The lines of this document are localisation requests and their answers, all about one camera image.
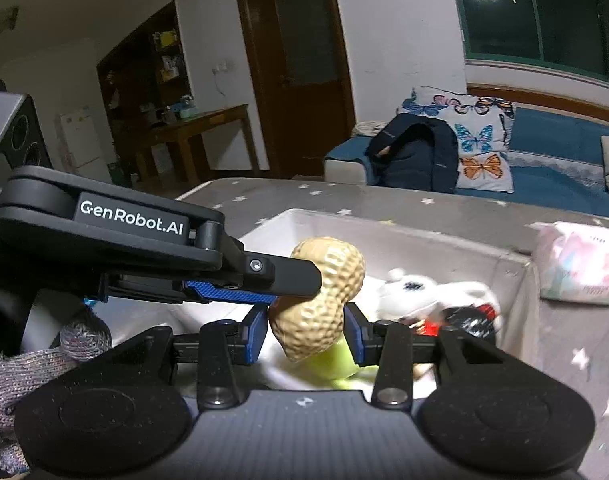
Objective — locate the white wall socket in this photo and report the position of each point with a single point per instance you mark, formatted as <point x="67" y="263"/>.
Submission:
<point x="223" y="68"/>

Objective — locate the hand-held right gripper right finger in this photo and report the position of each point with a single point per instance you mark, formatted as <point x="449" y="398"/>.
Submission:
<point x="353" y="336"/>

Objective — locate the beige folded cloth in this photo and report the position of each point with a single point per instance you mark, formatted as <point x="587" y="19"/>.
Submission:
<point x="370" y="127"/>

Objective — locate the white plush toy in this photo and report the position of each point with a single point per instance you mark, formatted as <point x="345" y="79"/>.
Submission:
<point x="434" y="292"/>

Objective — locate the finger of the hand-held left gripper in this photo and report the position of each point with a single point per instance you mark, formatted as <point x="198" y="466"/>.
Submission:
<point x="284" y="275"/>

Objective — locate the pink tissue pack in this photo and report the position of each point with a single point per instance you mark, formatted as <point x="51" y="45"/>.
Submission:
<point x="579" y="265"/>

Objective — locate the white fridge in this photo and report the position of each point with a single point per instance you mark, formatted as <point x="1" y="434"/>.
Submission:
<point x="82" y="137"/>

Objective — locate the blue sofa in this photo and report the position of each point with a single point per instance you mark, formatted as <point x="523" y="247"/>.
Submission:
<point x="549" y="160"/>

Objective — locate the grey star-print tablecloth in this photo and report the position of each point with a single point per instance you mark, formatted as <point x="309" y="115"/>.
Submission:
<point x="574" y="340"/>

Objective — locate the brown wooden table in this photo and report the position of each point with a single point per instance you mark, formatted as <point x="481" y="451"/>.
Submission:
<point x="204" y="122"/>

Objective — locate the beige peanut toy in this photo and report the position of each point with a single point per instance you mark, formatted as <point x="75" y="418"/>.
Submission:
<point x="324" y="300"/>

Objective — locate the dark wooden wall shelf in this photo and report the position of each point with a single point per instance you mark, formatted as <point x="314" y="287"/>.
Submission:
<point x="144" y="60"/>

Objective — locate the butterfly print pillow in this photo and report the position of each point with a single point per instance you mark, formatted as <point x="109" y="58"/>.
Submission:
<point x="477" y="140"/>

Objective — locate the dark window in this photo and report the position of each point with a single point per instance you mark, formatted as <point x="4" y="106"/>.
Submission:
<point x="544" y="10"/>

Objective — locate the dark navy jacket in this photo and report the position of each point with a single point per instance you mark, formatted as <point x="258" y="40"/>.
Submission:
<point x="419" y="155"/>

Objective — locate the white cardboard box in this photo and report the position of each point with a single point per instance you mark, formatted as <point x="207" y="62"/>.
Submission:
<point x="434" y="255"/>

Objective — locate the person's left hand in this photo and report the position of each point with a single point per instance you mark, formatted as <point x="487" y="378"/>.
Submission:
<point x="14" y="385"/>

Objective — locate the brown wooden door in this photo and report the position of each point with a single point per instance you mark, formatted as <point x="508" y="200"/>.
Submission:
<point x="304" y="60"/>

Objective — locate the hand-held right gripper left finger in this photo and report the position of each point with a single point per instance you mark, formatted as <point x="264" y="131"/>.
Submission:
<point x="257" y="336"/>

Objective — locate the yellow-green toy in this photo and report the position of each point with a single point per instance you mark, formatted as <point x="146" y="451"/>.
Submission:
<point x="339" y="362"/>

